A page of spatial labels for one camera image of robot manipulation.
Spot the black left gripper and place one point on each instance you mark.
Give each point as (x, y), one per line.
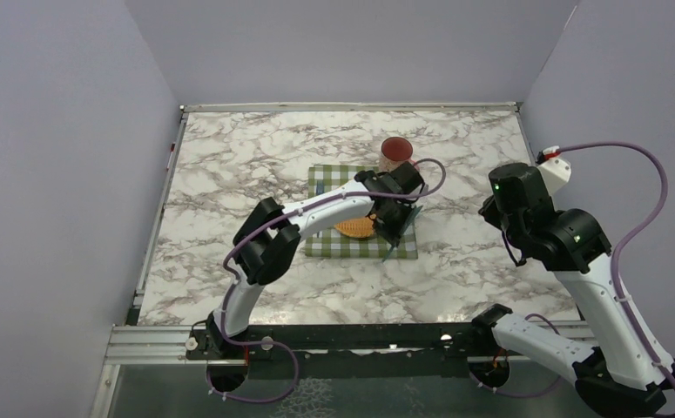
(392, 233)

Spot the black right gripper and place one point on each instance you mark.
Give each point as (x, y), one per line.
(490, 212)

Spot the teal plastic knife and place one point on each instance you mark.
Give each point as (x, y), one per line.
(408, 223)

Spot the orange woven plate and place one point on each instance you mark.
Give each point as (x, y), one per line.
(358, 228)

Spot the pink ceramic mug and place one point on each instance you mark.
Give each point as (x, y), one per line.
(393, 152)

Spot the green white checkered cloth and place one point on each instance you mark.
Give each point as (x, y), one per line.
(330, 243)

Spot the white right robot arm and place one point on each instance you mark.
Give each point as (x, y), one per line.
(625, 372)

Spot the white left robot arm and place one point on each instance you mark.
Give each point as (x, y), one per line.
(265, 245)

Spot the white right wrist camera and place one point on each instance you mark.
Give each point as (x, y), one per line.
(555, 170)

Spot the aluminium mounting rail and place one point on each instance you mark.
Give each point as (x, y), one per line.
(164, 345)

